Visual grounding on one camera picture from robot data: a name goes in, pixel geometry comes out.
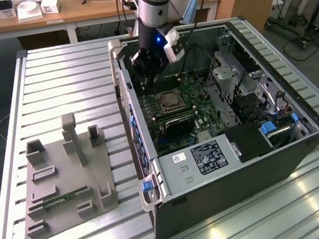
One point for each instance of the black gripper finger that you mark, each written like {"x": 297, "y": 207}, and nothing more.
{"x": 160, "y": 71}
{"x": 136, "y": 59}

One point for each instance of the thin metal locking lever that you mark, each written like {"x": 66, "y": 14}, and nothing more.
{"x": 155, "y": 90}

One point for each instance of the silver CPU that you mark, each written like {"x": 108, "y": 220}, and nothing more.
{"x": 172, "y": 101}

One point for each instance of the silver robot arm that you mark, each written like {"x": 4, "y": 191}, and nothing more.
{"x": 153, "y": 8}

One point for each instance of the CPU socket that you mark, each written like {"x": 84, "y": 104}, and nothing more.
{"x": 186, "y": 107}

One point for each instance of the blue card retention clip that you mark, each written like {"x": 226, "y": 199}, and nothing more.
{"x": 132, "y": 120}

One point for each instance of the black graphics card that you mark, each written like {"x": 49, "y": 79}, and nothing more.
{"x": 178, "y": 126}

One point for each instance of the green motherboard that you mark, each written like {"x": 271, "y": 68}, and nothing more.
{"x": 204, "y": 112}

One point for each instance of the metal drive cage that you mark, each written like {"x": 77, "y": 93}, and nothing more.
{"x": 221, "y": 101}

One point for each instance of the silver heatsink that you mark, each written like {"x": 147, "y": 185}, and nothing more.
{"x": 204, "y": 134}

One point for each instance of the black plastic drive bay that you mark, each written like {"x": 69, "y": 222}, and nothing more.
{"x": 247, "y": 111}

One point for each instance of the white printed box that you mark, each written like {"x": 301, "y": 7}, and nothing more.
{"x": 50, "y": 6}

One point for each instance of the silver power supply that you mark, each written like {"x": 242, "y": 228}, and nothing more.
{"x": 177, "y": 177}

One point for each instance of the black plastic shroud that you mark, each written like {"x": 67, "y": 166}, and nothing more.
{"x": 247, "y": 141}

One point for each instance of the white block round hollow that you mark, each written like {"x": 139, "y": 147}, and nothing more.
{"x": 30, "y": 16}

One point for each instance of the blue case release latch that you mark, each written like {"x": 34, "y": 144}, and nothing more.
{"x": 146, "y": 187}

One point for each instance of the blue plastic drive latch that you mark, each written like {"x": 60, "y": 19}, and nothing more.
{"x": 267, "y": 128}

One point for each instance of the wheeled equipment stand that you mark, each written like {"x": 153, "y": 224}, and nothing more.
{"x": 277, "y": 5}

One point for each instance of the silver metal tube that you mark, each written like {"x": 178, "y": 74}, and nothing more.
{"x": 280, "y": 131}

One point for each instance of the grey parts rack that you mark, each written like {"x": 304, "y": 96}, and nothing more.
{"x": 68, "y": 177}

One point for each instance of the white box black top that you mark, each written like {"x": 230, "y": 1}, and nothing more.
{"x": 4, "y": 13}

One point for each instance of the small blue clip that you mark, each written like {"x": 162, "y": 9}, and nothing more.
{"x": 294, "y": 118}

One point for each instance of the black PC case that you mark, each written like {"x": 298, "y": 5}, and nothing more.
{"x": 228, "y": 200}

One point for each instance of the green RAM stick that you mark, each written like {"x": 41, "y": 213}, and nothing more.
{"x": 67, "y": 196}

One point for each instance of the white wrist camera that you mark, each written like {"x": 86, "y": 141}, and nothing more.
{"x": 174, "y": 46}

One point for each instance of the silver drive bracket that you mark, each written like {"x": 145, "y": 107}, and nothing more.
{"x": 223, "y": 74}

